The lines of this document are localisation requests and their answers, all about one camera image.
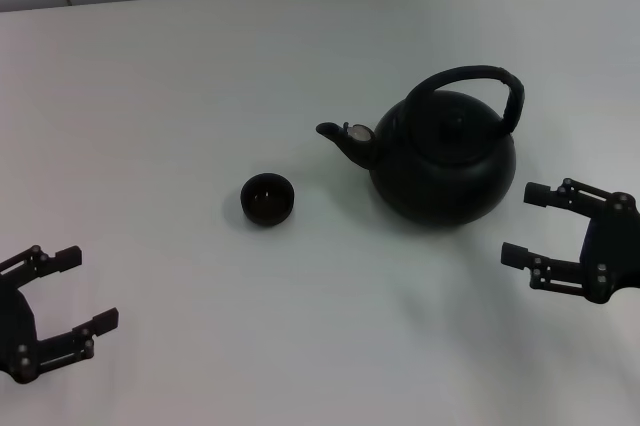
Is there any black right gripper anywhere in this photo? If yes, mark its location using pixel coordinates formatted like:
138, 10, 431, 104
500, 177, 640, 305

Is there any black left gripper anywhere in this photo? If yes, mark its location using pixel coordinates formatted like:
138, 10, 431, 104
0, 244, 121, 386

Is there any black round teapot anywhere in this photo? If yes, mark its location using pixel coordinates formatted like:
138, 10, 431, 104
315, 64, 526, 228

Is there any small dark brown teacup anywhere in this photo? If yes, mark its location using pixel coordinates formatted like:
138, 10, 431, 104
239, 172, 295, 228

